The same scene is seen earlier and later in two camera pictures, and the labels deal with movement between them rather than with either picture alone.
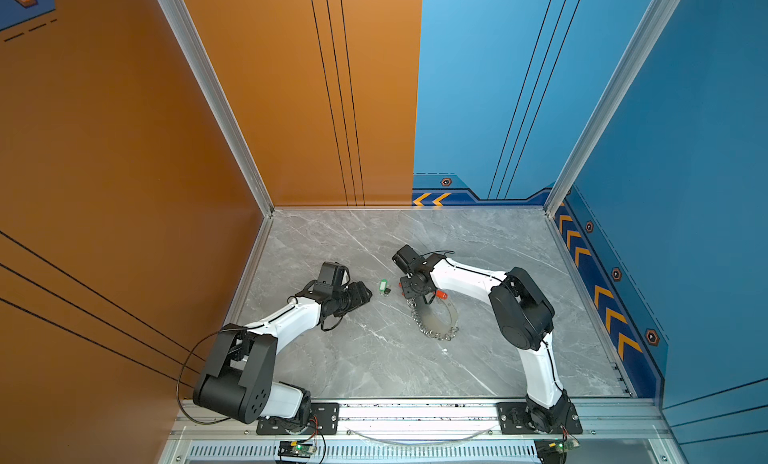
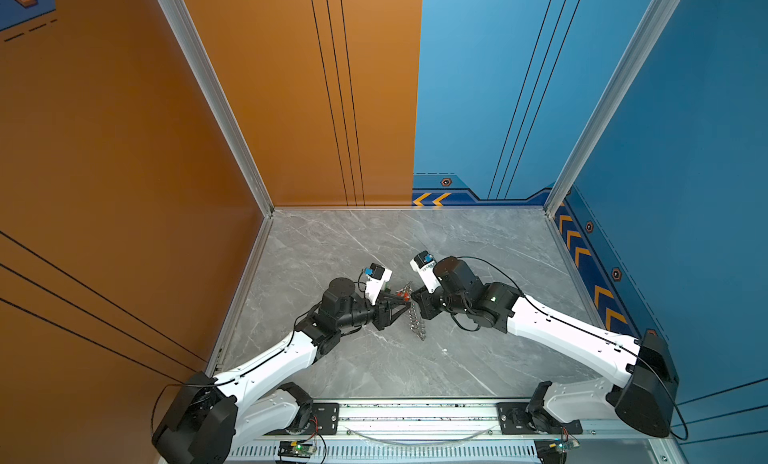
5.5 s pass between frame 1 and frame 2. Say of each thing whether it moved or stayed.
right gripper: moved
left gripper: moved
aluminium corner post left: stayed
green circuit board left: stayed
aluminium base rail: stayed
